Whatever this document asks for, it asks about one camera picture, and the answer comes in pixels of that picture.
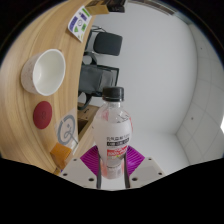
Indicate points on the white leaflet with coloured prints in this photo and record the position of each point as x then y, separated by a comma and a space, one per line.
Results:
80, 23

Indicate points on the clear bottle with black cap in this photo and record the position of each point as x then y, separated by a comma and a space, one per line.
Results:
111, 133

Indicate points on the ceiling light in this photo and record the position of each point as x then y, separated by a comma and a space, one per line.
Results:
222, 124

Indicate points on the orange tissue box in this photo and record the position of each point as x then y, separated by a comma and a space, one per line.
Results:
60, 154

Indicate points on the wooden side desk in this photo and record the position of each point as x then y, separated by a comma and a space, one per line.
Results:
85, 116

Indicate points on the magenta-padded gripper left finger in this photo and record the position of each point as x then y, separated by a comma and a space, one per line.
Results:
78, 171

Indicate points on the white speckled cup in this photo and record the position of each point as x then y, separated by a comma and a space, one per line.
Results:
46, 71

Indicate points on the flat round red coaster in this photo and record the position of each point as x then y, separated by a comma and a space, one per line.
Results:
42, 115

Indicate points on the black office chair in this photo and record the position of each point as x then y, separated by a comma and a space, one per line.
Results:
106, 43

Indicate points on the mesh office chair with bag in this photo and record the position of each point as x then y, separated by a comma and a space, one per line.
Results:
96, 80

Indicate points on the tan cardboard box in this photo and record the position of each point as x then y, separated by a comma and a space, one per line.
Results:
98, 8

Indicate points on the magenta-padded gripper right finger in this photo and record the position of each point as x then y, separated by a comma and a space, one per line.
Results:
146, 170

